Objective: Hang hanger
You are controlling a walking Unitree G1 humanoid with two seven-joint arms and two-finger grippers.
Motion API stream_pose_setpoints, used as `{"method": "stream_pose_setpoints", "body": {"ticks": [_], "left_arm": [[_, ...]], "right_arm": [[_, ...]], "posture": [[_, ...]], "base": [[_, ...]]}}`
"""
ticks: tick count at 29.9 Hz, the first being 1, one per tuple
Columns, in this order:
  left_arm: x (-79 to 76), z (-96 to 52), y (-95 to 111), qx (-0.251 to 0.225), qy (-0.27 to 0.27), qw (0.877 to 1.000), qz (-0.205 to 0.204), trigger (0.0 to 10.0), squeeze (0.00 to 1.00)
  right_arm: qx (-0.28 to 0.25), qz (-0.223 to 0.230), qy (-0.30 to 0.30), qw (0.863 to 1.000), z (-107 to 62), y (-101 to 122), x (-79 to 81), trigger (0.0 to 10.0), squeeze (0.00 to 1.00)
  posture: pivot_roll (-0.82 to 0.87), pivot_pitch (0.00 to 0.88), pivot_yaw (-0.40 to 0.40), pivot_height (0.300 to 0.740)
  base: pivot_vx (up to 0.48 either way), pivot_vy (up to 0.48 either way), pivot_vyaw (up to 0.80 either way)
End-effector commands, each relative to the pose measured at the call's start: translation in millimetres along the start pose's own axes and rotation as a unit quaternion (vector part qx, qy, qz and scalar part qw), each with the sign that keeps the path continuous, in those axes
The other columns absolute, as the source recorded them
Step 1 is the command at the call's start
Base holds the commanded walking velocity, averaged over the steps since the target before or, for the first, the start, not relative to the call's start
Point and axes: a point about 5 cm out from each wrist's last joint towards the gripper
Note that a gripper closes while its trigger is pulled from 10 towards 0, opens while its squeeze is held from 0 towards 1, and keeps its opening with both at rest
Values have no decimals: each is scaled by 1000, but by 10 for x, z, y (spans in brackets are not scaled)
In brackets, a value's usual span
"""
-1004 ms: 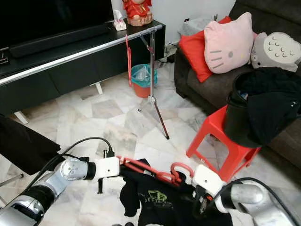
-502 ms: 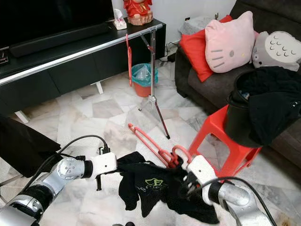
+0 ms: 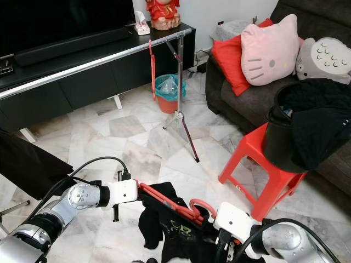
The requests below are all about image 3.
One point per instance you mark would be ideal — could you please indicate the red plastic hanger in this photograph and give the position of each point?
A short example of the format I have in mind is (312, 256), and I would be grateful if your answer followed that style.
(152, 68)
(170, 201)

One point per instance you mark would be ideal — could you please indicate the red plastic stool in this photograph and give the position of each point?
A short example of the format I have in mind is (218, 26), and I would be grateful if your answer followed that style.
(252, 142)

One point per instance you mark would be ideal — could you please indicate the black round mesh basket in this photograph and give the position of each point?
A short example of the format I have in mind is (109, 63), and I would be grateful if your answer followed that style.
(277, 142)

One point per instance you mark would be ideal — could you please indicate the black t-shirt with white print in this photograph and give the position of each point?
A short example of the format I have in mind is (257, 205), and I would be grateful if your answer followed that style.
(33, 164)

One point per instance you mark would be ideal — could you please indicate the orange bin with teal bag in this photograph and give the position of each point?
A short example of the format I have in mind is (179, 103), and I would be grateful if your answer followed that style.
(169, 103)

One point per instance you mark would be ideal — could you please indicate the black garment over basket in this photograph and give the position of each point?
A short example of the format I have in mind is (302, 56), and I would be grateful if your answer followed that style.
(321, 126)

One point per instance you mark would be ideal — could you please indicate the red pillow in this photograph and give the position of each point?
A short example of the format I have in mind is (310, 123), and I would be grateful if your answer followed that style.
(230, 63)

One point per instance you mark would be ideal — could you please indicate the pink cat face pillow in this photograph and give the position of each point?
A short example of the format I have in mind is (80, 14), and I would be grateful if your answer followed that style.
(271, 52)

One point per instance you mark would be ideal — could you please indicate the grey totoro pillow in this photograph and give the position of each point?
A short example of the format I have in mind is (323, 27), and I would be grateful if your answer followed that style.
(326, 60)

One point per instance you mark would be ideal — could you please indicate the black tv cabinet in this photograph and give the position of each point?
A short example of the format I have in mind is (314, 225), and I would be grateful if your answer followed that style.
(88, 79)

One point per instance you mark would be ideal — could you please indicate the grey speckled cushion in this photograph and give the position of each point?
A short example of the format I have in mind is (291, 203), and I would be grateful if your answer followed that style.
(227, 30)

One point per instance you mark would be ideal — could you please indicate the silver metal clothes rack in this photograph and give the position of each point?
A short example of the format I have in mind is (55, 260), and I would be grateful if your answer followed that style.
(98, 61)

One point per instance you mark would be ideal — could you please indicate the white tissue box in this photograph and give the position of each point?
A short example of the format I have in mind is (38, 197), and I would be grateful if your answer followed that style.
(142, 26)

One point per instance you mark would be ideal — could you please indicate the red gold figurine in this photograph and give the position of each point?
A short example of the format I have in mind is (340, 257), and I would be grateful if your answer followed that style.
(163, 13)

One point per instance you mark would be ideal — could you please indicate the black soundbar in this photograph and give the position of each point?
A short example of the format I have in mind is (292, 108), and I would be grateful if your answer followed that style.
(77, 46)

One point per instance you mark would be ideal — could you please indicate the dark fabric sofa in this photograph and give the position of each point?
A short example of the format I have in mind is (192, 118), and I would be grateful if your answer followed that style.
(318, 13)

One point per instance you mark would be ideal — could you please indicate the black television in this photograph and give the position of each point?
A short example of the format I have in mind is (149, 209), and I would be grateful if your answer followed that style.
(66, 19)

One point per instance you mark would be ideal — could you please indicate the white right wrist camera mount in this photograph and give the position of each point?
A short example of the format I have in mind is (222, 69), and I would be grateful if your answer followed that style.
(238, 222)

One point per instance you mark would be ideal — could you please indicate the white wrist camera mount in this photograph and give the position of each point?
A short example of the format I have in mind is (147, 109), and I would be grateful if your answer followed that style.
(238, 222)
(123, 192)

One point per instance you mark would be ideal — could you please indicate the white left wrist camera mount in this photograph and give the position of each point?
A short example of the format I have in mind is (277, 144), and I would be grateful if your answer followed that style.
(123, 192)

